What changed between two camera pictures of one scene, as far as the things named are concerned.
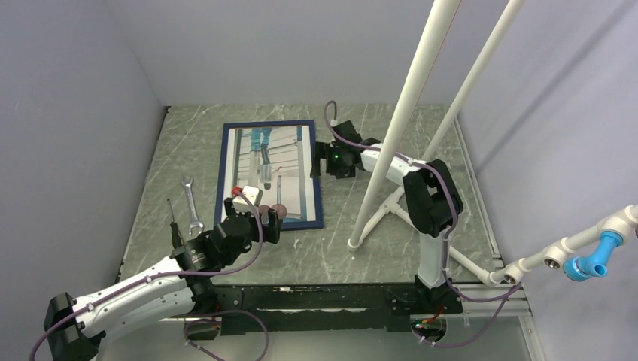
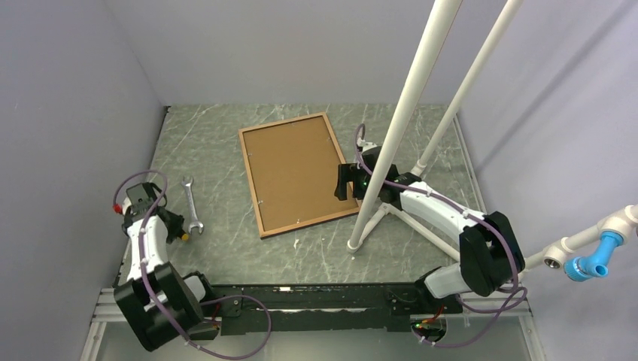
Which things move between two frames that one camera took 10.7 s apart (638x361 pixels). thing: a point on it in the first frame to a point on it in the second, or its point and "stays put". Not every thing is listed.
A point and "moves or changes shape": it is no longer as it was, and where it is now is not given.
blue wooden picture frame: [274, 156] moves or changes shape
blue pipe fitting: [580, 268] stays put
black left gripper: [271, 232] to [177, 221]
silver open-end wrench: [195, 221] stays put
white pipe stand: [439, 25] stays put
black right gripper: [323, 151] to [347, 172]
